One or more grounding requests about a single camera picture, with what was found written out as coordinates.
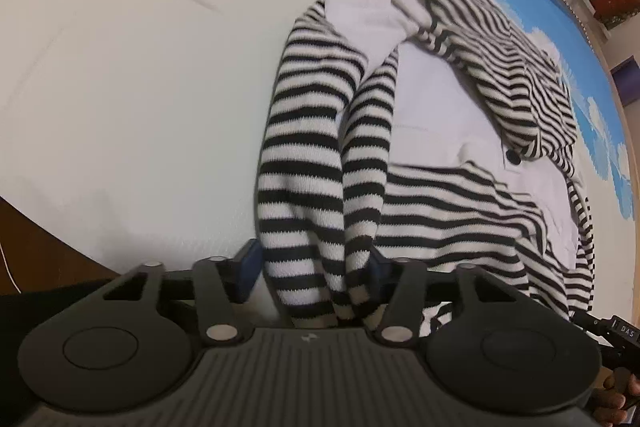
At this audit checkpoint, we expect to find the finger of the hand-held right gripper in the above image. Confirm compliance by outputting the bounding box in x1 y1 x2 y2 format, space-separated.
570 309 614 339

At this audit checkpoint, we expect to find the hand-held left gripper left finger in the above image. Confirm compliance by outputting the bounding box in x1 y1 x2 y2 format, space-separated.
92 239 262 348

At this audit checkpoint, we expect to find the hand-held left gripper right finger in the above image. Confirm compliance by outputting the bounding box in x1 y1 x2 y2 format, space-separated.
367 248 506 348

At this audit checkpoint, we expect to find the striped dress with white vest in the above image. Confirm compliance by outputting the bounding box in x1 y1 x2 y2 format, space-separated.
256 0 598 339

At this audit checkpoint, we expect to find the person's right hand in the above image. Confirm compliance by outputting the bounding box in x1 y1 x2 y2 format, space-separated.
590 367 640 427

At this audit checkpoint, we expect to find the blue floral bed sheet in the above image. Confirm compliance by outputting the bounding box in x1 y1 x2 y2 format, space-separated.
0 0 640 288

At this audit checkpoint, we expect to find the purple box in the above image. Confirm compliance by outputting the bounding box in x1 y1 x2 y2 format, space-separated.
612 59 640 108

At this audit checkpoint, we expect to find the thin white cable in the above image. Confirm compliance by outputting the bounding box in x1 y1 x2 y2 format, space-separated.
0 241 22 294

